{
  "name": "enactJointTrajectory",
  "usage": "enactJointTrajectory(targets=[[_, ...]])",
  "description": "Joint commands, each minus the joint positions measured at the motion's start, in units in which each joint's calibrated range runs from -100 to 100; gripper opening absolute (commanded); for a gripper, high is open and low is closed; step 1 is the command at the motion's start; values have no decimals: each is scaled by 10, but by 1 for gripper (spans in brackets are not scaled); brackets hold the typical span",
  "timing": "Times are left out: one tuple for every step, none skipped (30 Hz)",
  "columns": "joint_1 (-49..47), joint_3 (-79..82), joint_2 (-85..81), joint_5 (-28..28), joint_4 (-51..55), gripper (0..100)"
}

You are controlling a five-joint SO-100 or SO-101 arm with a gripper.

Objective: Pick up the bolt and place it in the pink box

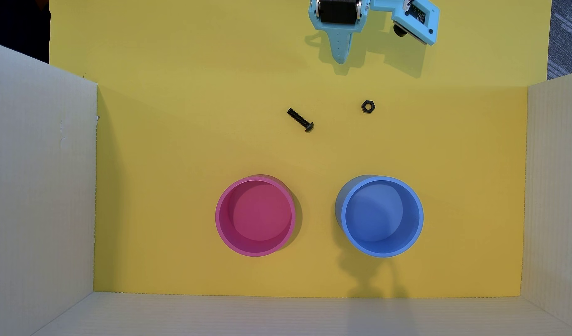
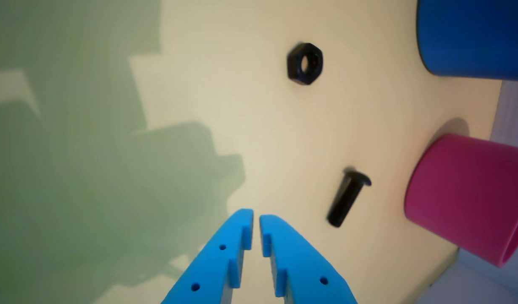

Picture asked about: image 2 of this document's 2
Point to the black round-head bolt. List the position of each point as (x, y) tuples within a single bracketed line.
[(347, 198)]

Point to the pink round plastic cup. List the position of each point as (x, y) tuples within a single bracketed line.
[(461, 190)]

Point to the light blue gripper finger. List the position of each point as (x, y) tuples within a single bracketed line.
[(212, 261), (301, 270)]

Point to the black hex nut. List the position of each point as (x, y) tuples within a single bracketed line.
[(294, 71)]

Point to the blue round plastic cup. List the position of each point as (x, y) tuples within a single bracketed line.
[(474, 38)]

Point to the yellow paper mat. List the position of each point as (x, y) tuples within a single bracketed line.
[(263, 126)]

